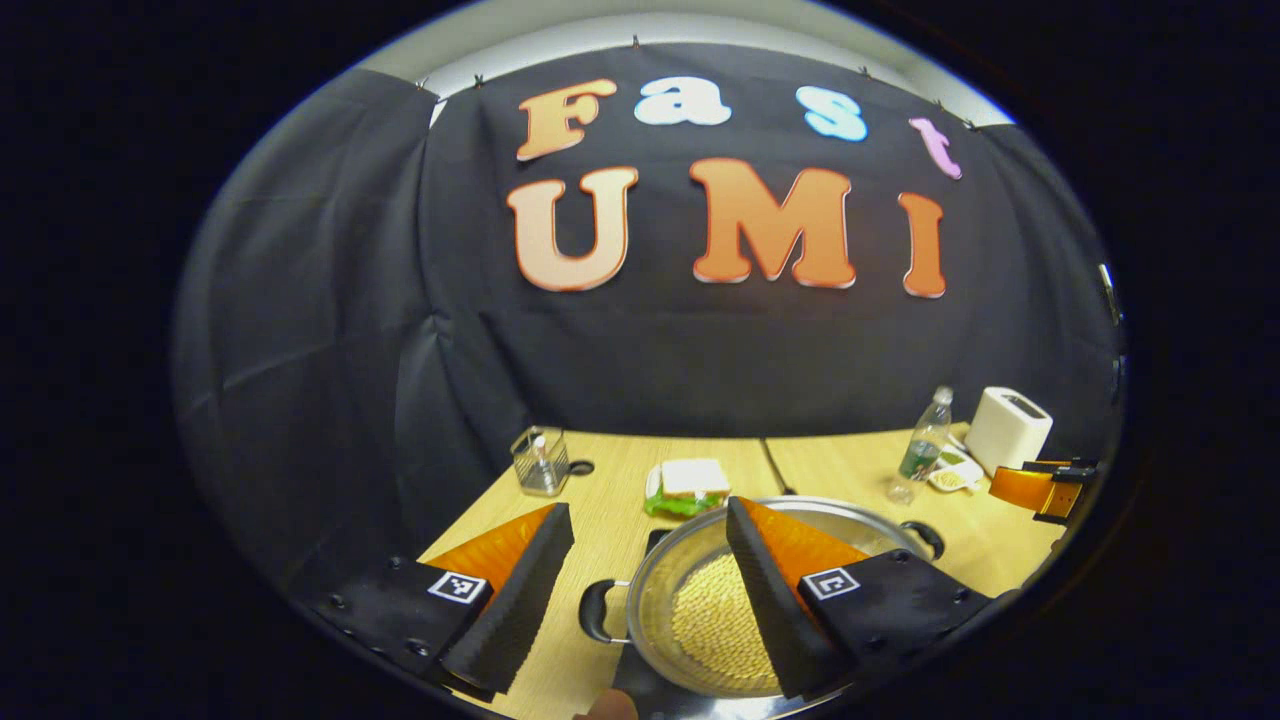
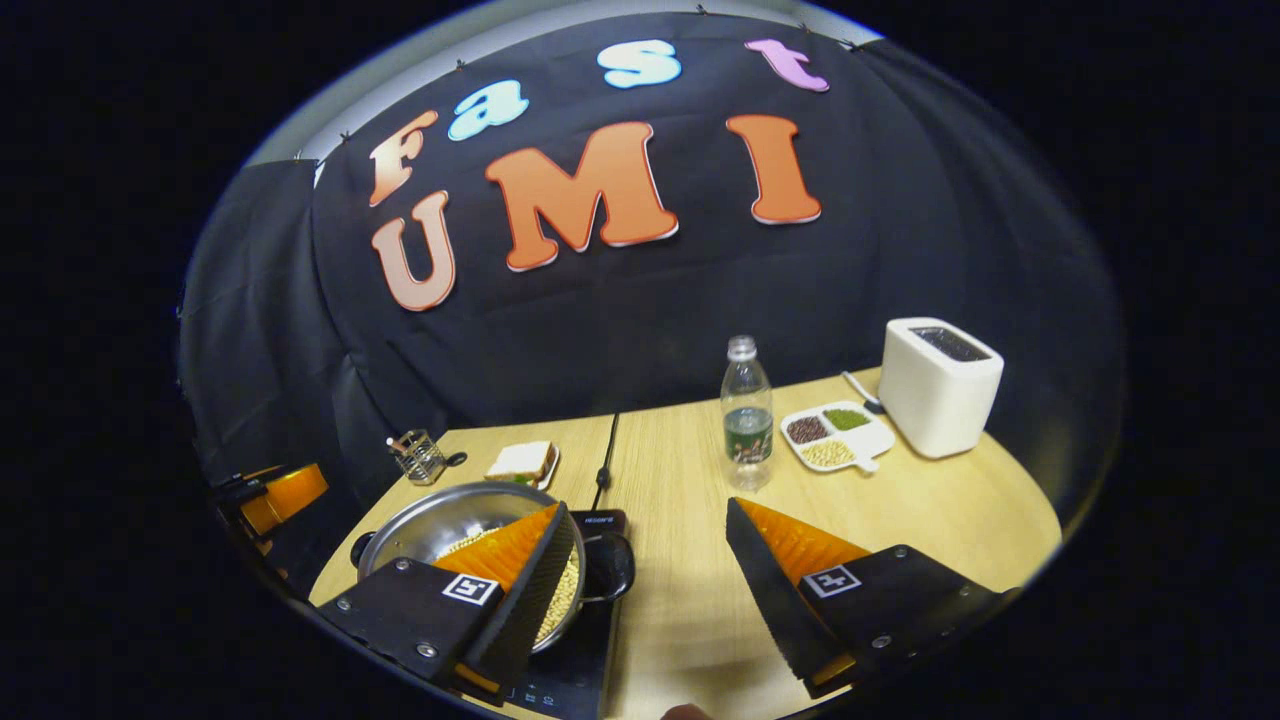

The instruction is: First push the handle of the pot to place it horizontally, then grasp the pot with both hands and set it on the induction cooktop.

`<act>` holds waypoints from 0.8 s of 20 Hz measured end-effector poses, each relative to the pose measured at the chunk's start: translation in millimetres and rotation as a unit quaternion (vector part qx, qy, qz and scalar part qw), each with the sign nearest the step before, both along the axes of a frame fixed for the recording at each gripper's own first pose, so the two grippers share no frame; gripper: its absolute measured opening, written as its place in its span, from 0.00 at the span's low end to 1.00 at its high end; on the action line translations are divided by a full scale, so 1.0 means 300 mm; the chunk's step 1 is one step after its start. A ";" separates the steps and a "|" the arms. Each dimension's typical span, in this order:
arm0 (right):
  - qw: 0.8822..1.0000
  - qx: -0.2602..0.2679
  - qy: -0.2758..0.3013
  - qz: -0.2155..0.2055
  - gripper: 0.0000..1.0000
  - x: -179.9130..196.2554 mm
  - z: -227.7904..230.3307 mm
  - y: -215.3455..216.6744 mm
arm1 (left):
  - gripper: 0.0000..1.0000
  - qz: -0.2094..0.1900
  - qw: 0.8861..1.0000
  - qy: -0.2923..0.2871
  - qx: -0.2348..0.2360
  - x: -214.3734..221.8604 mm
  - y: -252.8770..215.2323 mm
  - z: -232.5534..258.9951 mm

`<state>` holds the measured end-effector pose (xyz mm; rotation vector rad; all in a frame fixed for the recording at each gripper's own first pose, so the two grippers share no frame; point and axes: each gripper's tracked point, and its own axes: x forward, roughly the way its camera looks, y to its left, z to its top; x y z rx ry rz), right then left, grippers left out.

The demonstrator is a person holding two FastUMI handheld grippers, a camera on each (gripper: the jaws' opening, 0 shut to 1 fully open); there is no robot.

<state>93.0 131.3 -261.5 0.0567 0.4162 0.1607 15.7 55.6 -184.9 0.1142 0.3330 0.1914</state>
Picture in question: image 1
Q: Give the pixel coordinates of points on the small clear seasoning bottle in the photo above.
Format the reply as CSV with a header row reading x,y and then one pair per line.
x,y
540,452

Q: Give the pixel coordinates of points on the white divided plate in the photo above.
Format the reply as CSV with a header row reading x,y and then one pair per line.
x,y
955,478

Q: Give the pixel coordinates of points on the clear plastic water bottle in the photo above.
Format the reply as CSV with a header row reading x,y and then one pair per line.
x,y
922,450

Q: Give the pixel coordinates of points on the black backdrop cloth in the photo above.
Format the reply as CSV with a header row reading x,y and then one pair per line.
x,y
330,300

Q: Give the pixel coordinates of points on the white toaster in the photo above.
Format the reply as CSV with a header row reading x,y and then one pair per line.
x,y
1005,430

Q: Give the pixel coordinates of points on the stainless steel pot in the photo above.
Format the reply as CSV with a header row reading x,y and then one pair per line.
x,y
652,600

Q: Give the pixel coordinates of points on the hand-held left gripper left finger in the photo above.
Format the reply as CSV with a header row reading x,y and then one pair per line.
x,y
520,600

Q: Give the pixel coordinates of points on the black induction cooktop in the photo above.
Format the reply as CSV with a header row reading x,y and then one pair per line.
x,y
650,702

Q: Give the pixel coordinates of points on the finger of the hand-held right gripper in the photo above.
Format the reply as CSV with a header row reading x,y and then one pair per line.
x,y
1030,488

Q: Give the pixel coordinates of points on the sandwich with green lettuce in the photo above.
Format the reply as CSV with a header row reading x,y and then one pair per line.
x,y
690,482

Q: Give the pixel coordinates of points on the large soybean pile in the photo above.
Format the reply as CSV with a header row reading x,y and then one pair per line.
x,y
715,630

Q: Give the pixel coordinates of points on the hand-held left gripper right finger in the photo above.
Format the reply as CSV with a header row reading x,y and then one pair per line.
x,y
770,610

